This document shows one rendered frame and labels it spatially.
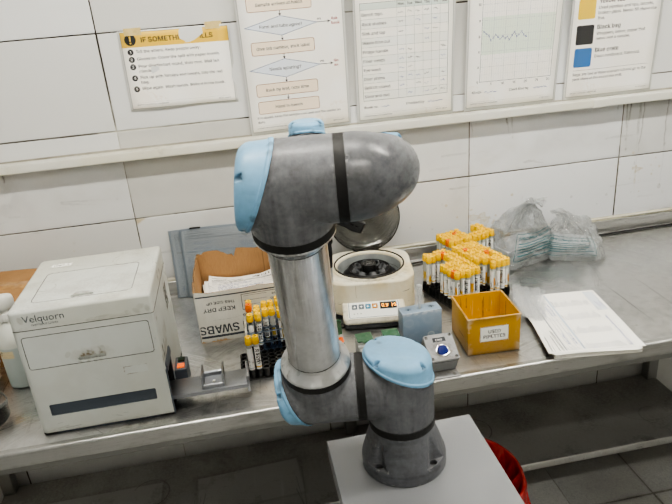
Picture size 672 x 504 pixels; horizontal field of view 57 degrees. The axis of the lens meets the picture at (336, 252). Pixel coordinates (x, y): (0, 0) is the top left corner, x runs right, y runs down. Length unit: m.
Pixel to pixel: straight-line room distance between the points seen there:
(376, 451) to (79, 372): 0.65
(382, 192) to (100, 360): 0.82
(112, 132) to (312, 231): 1.17
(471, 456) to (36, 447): 0.89
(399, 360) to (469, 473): 0.25
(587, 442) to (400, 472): 1.27
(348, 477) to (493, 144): 1.23
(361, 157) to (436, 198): 1.28
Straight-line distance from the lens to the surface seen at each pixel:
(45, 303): 1.38
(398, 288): 1.67
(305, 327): 0.92
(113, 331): 1.36
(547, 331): 1.64
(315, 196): 0.76
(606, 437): 2.35
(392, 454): 1.11
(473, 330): 1.52
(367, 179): 0.75
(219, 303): 1.65
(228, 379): 1.46
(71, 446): 1.48
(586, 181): 2.24
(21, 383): 1.72
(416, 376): 1.03
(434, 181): 2.01
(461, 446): 1.22
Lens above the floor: 1.70
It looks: 23 degrees down
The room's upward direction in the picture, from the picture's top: 5 degrees counter-clockwise
